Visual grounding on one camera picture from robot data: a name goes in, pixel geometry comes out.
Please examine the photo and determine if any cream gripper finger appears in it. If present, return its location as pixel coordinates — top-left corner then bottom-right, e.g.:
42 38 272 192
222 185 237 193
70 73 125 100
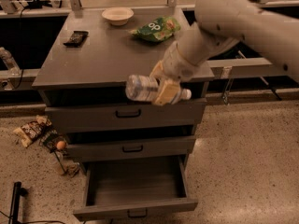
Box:
152 78 180 105
149 61 164 79

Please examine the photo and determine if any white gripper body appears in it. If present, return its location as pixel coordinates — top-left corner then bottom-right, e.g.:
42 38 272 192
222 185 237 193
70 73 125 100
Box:
163 42 202 81

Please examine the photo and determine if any clear blue-label plastic bottle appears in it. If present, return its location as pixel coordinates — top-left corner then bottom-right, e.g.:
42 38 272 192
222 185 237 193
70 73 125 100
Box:
125 75 192 105

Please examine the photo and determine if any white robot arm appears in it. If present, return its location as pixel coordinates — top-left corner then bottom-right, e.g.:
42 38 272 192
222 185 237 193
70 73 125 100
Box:
150 0 299 105

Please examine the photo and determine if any grey top drawer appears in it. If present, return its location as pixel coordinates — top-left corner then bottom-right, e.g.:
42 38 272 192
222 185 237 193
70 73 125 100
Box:
46 98 206 133

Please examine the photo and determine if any grey middle drawer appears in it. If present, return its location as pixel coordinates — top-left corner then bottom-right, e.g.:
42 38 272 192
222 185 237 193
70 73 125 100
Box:
67 135 195 162

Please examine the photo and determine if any grey drawer cabinet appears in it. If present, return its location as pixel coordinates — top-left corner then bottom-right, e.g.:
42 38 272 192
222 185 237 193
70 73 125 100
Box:
32 7 216 161

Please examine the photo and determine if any grey open bottom drawer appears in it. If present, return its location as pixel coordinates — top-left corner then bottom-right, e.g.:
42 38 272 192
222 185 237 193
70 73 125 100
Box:
74 156 198 221

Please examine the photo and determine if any clear bottle on floor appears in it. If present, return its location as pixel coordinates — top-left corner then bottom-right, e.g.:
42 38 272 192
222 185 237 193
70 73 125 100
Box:
48 152 66 175

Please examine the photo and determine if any green chip bag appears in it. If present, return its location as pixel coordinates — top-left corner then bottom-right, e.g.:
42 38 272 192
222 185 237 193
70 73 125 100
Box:
131 16 180 43

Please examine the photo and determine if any white paper bowl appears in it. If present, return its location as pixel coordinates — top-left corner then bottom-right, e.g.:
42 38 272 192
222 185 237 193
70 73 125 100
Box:
102 7 134 26

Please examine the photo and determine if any small orange ball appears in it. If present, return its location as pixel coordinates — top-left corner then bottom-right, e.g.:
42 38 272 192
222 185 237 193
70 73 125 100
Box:
56 141 66 150

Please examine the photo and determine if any dark green snack bag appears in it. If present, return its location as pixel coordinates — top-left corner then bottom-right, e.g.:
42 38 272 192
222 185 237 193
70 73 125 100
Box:
39 130 66 153

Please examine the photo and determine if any crumpled wrapper on floor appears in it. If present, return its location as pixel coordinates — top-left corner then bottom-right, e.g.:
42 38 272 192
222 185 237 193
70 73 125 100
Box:
66 163 80 177

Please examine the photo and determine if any brown white snack bag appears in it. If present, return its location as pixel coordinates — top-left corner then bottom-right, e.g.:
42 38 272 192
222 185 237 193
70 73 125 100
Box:
13 115 51 147

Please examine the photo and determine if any clear bottle at left rail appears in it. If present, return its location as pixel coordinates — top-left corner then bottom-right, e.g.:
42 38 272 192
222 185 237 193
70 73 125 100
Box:
0 47 21 77

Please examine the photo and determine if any black stand with cable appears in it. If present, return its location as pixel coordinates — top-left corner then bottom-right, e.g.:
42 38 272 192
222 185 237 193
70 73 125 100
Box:
0 181 66 224

